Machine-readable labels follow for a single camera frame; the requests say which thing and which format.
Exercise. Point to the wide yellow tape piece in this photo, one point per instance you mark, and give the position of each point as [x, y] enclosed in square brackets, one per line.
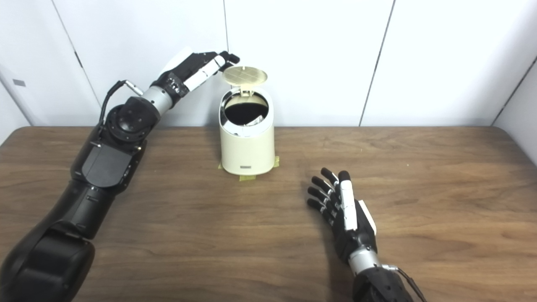
[247, 178]

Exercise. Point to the grey wall label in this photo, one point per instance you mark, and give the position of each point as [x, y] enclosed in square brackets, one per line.
[19, 83]

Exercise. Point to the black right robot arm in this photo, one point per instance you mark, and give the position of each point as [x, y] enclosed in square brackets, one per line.
[379, 283]

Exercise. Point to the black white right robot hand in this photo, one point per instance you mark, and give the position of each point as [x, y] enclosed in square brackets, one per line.
[350, 226]

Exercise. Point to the black wall panel hinge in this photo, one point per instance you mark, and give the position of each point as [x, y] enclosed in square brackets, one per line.
[78, 58]

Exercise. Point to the cream-colored round bin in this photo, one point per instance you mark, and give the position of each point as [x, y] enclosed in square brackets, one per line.
[247, 147]

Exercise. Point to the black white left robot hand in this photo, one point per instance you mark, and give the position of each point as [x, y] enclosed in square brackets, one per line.
[188, 69]

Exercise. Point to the cream round bin lid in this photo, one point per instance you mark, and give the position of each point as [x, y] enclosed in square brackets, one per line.
[245, 75]

